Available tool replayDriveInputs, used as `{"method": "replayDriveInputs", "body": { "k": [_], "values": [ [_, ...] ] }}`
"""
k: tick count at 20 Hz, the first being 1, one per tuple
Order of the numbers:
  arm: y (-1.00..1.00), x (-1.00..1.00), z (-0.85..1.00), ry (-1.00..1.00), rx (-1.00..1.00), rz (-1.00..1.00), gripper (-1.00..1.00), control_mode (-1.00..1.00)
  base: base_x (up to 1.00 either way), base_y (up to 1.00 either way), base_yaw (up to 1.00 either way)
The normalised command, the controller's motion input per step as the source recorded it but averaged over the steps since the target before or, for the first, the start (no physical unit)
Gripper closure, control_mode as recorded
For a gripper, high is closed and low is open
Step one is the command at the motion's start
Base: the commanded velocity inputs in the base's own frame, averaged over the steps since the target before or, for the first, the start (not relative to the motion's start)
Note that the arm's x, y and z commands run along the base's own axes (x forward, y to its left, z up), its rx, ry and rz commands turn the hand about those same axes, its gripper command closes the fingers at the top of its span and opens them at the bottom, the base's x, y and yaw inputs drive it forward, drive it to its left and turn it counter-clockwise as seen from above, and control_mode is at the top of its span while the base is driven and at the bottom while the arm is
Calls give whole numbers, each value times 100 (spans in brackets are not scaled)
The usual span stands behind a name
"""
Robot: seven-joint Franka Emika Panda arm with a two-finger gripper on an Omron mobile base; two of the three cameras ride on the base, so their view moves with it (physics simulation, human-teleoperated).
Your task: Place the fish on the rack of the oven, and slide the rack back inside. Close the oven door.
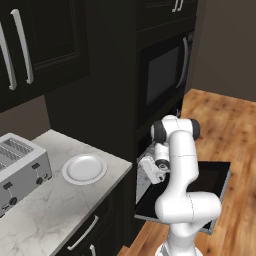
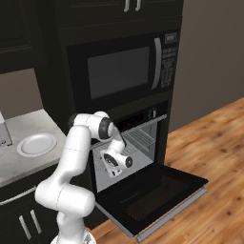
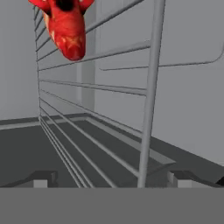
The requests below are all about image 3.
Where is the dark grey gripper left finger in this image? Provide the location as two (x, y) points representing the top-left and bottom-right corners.
(0, 170), (59, 189)

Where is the dark grey oven door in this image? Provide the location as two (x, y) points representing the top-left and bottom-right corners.
(0, 113), (224, 189)

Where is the grey wire oven rack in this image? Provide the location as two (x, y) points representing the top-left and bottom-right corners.
(32, 0), (166, 189)

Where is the grey oven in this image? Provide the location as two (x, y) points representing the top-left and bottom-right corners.
(76, 0), (224, 167)

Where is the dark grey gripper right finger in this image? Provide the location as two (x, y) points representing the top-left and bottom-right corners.
(166, 170), (224, 189)

